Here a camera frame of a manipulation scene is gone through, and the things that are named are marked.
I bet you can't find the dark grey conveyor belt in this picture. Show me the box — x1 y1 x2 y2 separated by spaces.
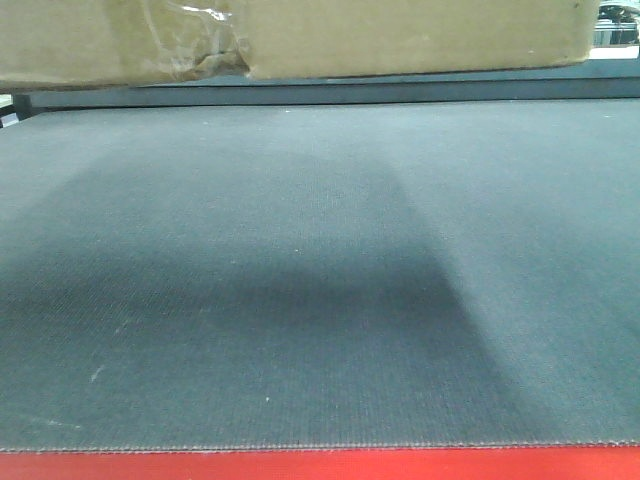
1 59 639 452

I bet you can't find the red conveyor edge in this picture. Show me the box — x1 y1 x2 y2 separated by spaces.
1 446 639 479

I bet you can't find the brown cardboard carton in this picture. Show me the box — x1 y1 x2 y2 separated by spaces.
1 1 599 93

